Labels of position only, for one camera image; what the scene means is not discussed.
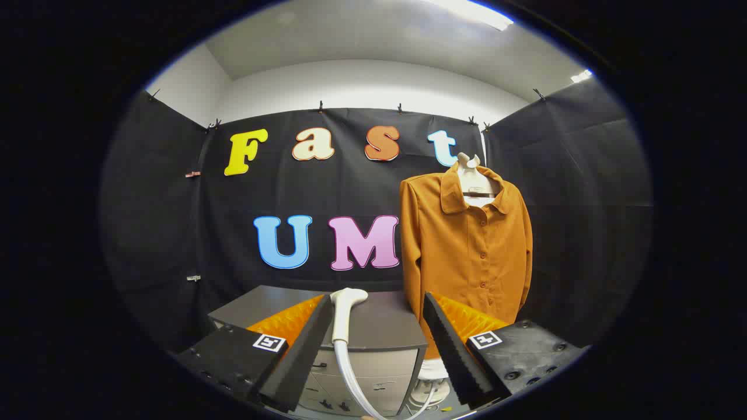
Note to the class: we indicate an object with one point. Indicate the long ceiling light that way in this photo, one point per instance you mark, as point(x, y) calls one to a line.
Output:
point(475, 13)

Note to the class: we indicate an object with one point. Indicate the orange button shirt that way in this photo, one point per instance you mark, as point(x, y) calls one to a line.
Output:
point(467, 262)

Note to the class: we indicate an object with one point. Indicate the white clothes hanger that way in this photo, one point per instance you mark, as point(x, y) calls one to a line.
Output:
point(470, 175)

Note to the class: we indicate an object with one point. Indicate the grey cabinet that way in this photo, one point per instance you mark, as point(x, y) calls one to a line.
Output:
point(379, 326)

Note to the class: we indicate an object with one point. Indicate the small ceiling light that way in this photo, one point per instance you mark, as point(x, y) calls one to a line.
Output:
point(581, 76)

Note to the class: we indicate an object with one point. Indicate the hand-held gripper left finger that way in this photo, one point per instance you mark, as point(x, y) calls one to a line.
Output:
point(303, 350)

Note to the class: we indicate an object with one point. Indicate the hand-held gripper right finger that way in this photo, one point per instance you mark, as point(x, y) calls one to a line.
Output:
point(452, 350)

